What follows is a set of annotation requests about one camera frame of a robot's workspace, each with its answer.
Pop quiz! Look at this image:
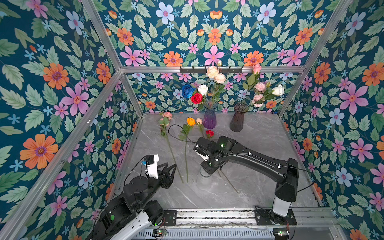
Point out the blue artificial rose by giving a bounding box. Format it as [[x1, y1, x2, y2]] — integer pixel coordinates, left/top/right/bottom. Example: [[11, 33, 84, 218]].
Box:
[[182, 85, 195, 99]]

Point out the dark smoky glass vase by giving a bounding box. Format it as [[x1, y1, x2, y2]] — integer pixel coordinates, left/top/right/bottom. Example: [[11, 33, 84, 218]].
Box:
[[230, 103, 248, 132]]

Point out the small pink rose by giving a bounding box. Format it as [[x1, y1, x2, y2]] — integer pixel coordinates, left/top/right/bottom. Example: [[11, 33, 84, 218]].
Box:
[[243, 64, 262, 100]]

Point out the black wall hook rack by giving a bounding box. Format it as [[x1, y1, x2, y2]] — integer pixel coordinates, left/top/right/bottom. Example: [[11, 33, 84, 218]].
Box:
[[179, 66, 244, 74]]

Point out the pink carnation top flower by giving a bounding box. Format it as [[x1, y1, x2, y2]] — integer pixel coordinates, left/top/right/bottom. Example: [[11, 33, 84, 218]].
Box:
[[159, 112, 176, 164]]

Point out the aluminium front rail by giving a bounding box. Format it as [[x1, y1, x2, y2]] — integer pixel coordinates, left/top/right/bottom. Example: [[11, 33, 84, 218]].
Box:
[[174, 207, 341, 228]]

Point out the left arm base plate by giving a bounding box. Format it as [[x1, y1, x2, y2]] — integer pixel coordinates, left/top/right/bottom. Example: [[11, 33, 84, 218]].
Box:
[[152, 210, 178, 228]]

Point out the clear glass vase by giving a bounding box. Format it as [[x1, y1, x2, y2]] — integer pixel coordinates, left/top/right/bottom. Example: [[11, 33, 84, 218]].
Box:
[[197, 167, 213, 194]]

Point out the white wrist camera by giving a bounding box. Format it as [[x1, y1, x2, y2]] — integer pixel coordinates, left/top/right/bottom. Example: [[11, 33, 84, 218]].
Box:
[[196, 149, 209, 162], [144, 155, 159, 179]]

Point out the light pink peony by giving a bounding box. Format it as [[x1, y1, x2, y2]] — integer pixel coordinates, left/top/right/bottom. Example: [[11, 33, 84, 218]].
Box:
[[247, 81, 271, 108]]

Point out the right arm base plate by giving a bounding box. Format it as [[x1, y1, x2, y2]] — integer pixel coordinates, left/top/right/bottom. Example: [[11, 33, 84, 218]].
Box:
[[254, 206, 297, 226]]

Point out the cream pink peony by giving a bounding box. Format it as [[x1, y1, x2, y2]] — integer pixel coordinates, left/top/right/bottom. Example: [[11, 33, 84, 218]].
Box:
[[206, 71, 227, 102]]

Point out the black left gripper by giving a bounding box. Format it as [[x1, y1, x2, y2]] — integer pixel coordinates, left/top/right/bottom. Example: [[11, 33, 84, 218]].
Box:
[[135, 162, 180, 213]]

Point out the purple blue glass vase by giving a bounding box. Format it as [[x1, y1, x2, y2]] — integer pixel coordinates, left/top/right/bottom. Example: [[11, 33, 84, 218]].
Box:
[[203, 100, 218, 130]]

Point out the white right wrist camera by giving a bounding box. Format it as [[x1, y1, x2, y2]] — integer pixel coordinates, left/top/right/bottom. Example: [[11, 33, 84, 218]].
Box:
[[196, 149, 209, 162]]

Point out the cream peach rose bud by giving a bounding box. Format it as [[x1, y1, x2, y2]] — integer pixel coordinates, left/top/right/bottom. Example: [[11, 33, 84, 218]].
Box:
[[196, 118, 206, 138]]

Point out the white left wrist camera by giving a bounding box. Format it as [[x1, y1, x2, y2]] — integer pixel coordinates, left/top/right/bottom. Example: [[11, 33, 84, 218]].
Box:
[[144, 155, 159, 179]]

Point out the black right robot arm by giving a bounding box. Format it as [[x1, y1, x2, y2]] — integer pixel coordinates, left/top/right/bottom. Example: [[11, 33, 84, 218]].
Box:
[[194, 136, 299, 225]]

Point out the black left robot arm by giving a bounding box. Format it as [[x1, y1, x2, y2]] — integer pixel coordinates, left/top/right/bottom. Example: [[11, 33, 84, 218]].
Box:
[[87, 163, 177, 240]]

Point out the red artificial rose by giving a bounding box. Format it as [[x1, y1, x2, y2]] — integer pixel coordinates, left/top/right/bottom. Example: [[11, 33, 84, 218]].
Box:
[[191, 93, 204, 105]]

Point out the orange artificial flower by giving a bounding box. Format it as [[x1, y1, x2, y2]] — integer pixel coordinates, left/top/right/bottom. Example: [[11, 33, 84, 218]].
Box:
[[179, 118, 196, 182]]

